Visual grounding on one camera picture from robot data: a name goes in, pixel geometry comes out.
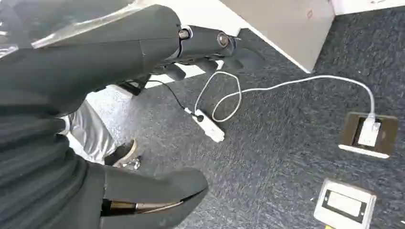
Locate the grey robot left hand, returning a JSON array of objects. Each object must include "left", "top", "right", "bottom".
[{"left": 0, "top": 0, "right": 267, "bottom": 229}]

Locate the person's shoe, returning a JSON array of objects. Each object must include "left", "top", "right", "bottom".
[{"left": 104, "top": 138, "right": 139, "bottom": 168}]

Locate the shiny metal chair foot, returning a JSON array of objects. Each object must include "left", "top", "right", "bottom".
[{"left": 121, "top": 156, "right": 142, "bottom": 171}]

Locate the white power strip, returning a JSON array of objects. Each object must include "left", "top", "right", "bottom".
[{"left": 184, "top": 107, "right": 225, "bottom": 144}]

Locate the white skirting board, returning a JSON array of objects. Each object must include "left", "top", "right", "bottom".
[{"left": 329, "top": 0, "right": 405, "bottom": 16}]

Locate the white power plug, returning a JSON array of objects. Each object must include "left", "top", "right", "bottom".
[{"left": 357, "top": 115, "right": 382, "bottom": 147}]

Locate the closed silver floor socket box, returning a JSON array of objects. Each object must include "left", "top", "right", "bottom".
[{"left": 313, "top": 178, "right": 378, "bottom": 229}]

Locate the open brown floor socket box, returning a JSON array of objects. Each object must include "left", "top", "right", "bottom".
[{"left": 338, "top": 112, "right": 399, "bottom": 159}]

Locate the thin black cable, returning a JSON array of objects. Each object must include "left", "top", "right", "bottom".
[{"left": 146, "top": 79, "right": 203, "bottom": 122}]

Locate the white power cable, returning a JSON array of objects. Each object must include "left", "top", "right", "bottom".
[{"left": 193, "top": 71, "right": 376, "bottom": 123}]

